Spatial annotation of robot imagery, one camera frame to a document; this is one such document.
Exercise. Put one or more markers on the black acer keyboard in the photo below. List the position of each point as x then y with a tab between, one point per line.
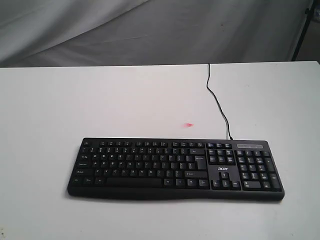
173	169

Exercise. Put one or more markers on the red mark on table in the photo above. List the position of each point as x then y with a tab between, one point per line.
188	125

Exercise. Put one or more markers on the grey backdrop cloth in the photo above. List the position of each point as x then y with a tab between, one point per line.
64	33

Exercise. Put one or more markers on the black tripod stand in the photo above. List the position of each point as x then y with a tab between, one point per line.
309	13

